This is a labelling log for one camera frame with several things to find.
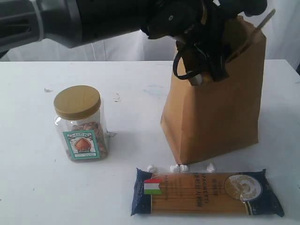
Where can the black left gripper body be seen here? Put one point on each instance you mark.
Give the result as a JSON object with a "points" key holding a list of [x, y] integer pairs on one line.
{"points": [[198, 29]]}

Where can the white backdrop curtain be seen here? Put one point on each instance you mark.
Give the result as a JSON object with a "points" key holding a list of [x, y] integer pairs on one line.
{"points": [[282, 33]]}

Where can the large brown paper bag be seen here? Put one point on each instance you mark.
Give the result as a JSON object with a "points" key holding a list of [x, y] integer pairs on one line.
{"points": [[214, 118]]}

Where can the nut jar with gold lid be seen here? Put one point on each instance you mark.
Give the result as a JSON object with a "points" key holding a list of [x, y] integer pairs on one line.
{"points": [[80, 122]]}

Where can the spaghetti packet dark blue ends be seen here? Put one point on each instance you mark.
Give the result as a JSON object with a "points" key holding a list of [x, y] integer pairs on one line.
{"points": [[244, 193]]}

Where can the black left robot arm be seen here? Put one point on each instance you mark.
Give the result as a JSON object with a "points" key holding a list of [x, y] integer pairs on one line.
{"points": [[74, 23]]}

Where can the yellow spice bottle white cap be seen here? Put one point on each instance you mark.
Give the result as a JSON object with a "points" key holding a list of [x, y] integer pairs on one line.
{"points": [[200, 79]]}

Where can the small white paper scrap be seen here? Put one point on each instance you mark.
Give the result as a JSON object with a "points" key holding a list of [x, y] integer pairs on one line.
{"points": [[117, 98]]}

